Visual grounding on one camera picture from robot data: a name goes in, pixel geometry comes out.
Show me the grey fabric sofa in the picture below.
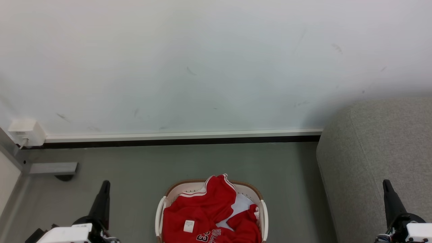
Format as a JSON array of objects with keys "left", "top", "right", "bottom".
[{"left": 316, "top": 98, "right": 432, "bottom": 243}]

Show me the grey framed white partition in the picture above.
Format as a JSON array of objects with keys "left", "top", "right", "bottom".
[{"left": 0, "top": 128, "right": 79, "bottom": 216}]

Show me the white cloth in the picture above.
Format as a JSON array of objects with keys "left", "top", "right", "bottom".
[{"left": 216, "top": 193, "right": 255, "bottom": 232}]

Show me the red basketball jersey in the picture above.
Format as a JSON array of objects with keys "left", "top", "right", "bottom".
[{"left": 162, "top": 174, "right": 262, "bottom": 243}]

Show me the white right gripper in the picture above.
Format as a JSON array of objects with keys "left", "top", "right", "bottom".
[{"left": 375, "top": 179, "right": 432, "bottom": 243}]

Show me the white wall socket box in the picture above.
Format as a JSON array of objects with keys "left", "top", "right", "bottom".
[{"left": 7, "top": 118, "right": 46, "bottom": 147}]

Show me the white laundry basket brown rim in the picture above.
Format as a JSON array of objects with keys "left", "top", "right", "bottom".
[{"left": 155, "top": 179, "right": 269, "bottom": 243}]

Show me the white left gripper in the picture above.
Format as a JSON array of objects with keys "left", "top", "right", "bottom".
[{"left": 25, "top": 180, "right": 120, "bottom": 243}]

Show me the white and black baseboard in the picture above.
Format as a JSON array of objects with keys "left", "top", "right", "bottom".
[{"left": 44, "top": 128, "right": 324, "bottom": 149}]

